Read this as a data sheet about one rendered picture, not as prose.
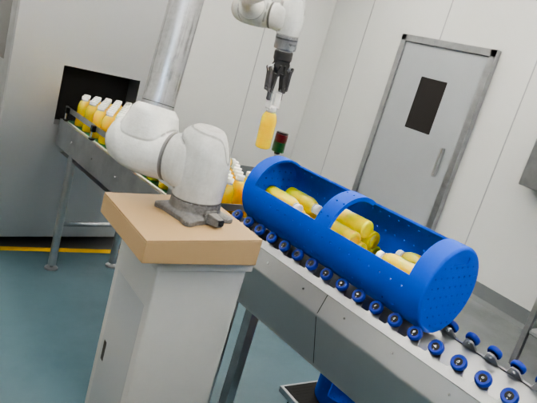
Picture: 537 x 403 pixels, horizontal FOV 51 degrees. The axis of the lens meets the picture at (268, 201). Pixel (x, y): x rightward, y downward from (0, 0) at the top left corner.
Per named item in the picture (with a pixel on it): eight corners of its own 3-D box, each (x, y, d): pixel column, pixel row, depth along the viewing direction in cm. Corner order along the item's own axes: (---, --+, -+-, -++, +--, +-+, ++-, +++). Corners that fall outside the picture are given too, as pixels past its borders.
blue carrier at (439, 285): (406, 340, 159) (440, 249, 151) (233, 221, 220) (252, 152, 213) (459, 328, 177) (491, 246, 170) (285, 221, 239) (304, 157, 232)
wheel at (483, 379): (495, 375, 143) (496, 378, 145) (479, 365, 147) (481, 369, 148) (485, 389, 142) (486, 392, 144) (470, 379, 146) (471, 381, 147)
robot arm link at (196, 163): (209, 210, 161) (225, 137, 155) (154, 191, 165) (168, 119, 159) (230, 199, 176) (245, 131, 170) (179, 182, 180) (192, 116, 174)
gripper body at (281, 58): (282, 51, 216) (277, 75, 219) (298, 53, 221) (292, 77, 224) (270, 47, 221) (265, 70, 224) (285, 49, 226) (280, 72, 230)
